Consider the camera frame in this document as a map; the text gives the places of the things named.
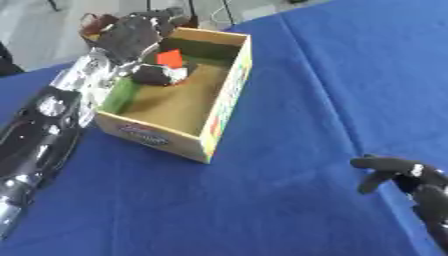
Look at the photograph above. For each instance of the orange red block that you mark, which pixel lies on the orange red block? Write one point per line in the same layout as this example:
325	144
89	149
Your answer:
170	58

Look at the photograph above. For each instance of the brown bag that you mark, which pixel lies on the brown bag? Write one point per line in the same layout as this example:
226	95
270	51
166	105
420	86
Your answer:
93	25

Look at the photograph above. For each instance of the tan cardboard box green inside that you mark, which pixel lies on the tan cardboard box green inside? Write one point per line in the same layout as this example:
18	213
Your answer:
181	96

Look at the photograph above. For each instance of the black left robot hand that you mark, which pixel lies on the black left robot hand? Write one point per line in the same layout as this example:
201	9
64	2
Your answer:
131	33

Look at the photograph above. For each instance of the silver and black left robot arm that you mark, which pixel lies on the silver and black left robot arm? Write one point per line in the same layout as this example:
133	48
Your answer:
52	110

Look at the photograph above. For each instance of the black tripod leg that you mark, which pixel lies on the black tripod leg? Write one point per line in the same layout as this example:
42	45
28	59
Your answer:
192	13

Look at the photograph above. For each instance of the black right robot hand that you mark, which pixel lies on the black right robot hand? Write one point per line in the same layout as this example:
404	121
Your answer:
423	190

